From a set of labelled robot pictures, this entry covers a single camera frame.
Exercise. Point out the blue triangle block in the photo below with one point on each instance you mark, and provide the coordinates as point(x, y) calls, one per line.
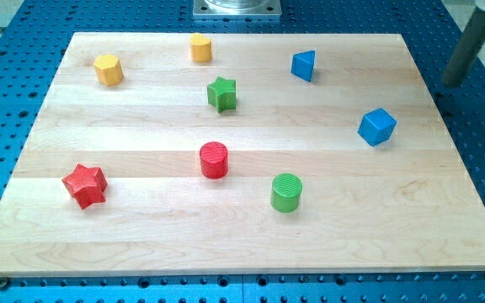
point(302, 65)

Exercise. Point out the blue cube block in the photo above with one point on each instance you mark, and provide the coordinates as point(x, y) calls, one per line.
point(376, 127)

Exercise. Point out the red cylinder block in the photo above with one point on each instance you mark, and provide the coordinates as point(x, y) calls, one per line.
point(214, 160)

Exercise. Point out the green cylinder block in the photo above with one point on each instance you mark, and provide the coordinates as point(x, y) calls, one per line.
point(286, 192)

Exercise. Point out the green star block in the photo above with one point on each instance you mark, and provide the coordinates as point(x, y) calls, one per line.
point(222, 94)

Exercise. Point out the wooden board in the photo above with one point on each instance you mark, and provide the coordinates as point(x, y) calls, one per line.
point(407, 204)

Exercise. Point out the yellow hexagon block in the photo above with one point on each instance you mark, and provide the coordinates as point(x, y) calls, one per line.
point(108, 69)

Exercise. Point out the red star block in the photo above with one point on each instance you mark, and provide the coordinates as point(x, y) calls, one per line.
point(86, 185)

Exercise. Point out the grey pusher rod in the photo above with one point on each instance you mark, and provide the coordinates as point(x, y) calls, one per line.
point(466, 51)

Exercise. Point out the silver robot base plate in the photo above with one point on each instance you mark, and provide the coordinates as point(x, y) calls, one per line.
point(209, 9)

